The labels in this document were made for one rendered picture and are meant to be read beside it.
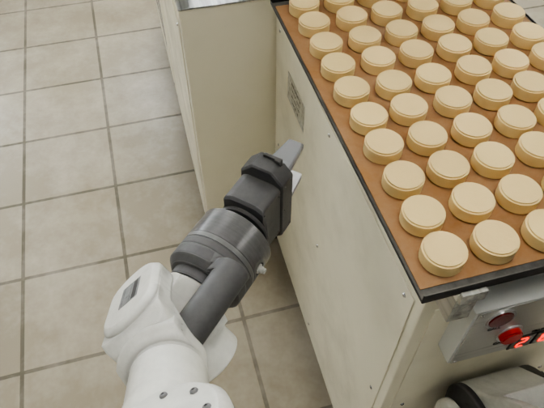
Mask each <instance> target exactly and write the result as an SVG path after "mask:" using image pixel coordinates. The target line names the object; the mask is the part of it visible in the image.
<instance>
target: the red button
mask: <svg viewBox="0 0 544 408"><path fill-rule="evenodd" d="M522 336H523V332H522V331H521V329H520V328H515V329H510V330H508V331H506V332H504V333H503V334H501V335H500V336H499V340H500V342H501V343H502V344H504V345H508V344H511V343H514V342H516V341H518V340H519V339H521V338H522Z"/></svg>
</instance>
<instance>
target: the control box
mask: <svg viewBox="0 0 544 408"><path fill-rule="evenodd" d="M488 290H489V291H488V293H487V295H486V297H485V299H484V300H478V301H477V302H476V304H475V305H474V307H473V309H472V311H471V312H470V314H469V316H468V317H465V318H461V319H458V320H454V321H450V322H449V323H448V326H447V328H446V330H445V331H444V334H443V336H442V338H441V339H440V341H439V343H438V345H439V347H440V350H441V352H442V354H443V356H444V358H445V360H446V362H447V363H456V362H458V361H462V360H465V359H471V358H473V357H477V356H480V355H486V354H489V353H492V352H496V351H501V350H504V349H506V350H510V349H513V348H515V345H516V344H517V342H518V341H519V340H521V339H519V340H518V341H516V342H514V343H511V344H508V345H504V344H502V343H501V342H500V340H499V336H500V335H501V334H503V333H504V332H506V331H508V330H510V329H515V328H520V329H521V331H522V332H523V336H522V338H527V337H529V339H528V341H526V343H525V344H524V345H522V346H525V345H528V344H532V343H535V342H538V339H539V338H540V337H541V336H542V334H544V274H538V275H534V276H531V277H528V278H522V279H518V280H514V281H511V282H507V283H501V284H498V285H494V286H491V287H488ZM506 313H513V314H514V317H513V319H512V320H510V321H509V322H508V323H506V324H504V325H501V326H499V327H494V328H492V327H490V326H489V324H490V322H491V321H492V320H494V319H495V318H496V317H499V316H501V315H504V314H506Z"/></svg>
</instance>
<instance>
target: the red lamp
mask: <svg viewBox="0 0 544 408"><path fill-rule="evenodd" d="M513 317H514V314H513V313H506V314H504V315H501V316H499V317H496V318H495V319H494V320H492V321H491V322H490V324H489V326H490V327H492V328H494V327H499V326H501V325H504V324H506V323H508V322H509V321H510V320H512V319H513Z"/></svg>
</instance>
